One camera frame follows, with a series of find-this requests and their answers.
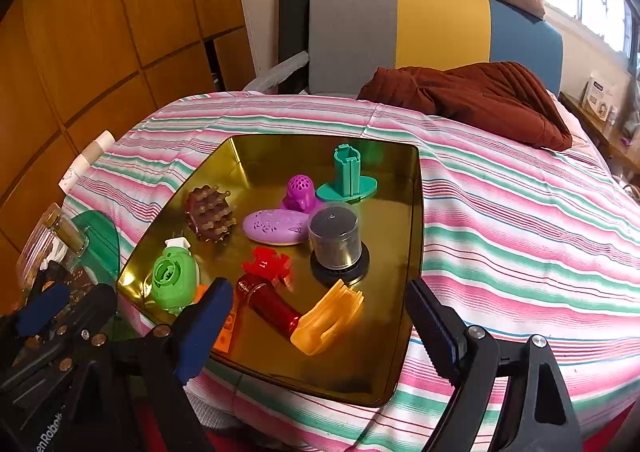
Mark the grey yellow blue headboard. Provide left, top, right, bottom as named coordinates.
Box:
left=308, top=0, right=563, bottom=97

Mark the green round valve toy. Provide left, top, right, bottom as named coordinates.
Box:
left=151, top=236, right=200, bottom=314

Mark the lilac oval soap box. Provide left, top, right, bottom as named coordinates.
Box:
left=242, top=208, right=309, bottom=246

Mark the black clear disc spindle case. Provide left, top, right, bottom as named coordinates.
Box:
left=308, top=203, right=370, bottom=287

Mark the gold metal tray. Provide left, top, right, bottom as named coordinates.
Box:
left=116, top=133, right=426, bottom=409

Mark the wooden desk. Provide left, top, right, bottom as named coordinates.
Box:
left=559, top=92, right=639, bottom=173

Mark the red cross shaped toy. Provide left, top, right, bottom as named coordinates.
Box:
left=242, top=246, right=292, bottom=287

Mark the teal flanged cylinder toy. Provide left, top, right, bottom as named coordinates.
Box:
left=316, top=144, right=378, bottom=204

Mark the white product box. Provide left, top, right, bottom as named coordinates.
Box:
left=582, top=76, right=615, bottom=123

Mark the green glass side table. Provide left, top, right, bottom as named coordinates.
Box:
left=72, top=210, right=120, bottom=287

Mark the orange red block toy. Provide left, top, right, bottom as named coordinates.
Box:
left=212, top=290, right=239, bottom=354

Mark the clear glass jar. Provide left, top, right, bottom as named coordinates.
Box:
left=16, top=203, right=89, bottom=290

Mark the red cylinder toy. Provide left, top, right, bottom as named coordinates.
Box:
left=235, top=273, right=300, bottom=340

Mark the dark red quilted blanket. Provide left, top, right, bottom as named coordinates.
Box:
left=358, top=62, right=573, bottom=152

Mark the yellow orange ribbed toy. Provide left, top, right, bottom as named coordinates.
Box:
left=290, top=279, right=364, bottom=356

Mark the brown honeycomb block toy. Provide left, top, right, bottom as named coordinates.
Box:
left=184, top=185, right=236, bottom=243

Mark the striped pink green bedspread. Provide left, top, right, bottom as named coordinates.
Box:
left=63, top=92, right=639, bottom=448

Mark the black rolled mat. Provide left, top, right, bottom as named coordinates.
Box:
left=278, top=0, right=310, bottom=63

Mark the magenta perforated dome toy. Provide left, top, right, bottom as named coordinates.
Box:
left=280, top=173, right=322, bottom=213

